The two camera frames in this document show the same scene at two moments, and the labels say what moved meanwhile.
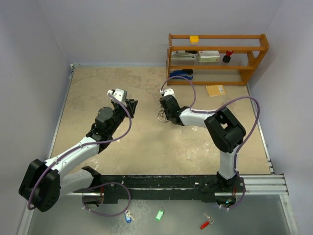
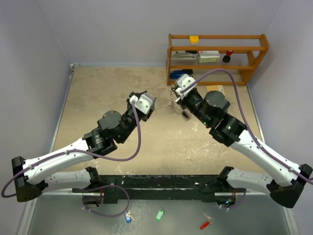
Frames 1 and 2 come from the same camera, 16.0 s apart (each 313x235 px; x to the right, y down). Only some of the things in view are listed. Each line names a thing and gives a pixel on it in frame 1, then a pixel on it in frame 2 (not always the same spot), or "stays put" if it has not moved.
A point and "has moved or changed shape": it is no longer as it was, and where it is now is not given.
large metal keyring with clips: x=162 y=116 has moved or changed shape
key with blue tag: x=128 y=218 stays put
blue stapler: x=186 y=73 stays put
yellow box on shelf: x=194 y=39 stays put
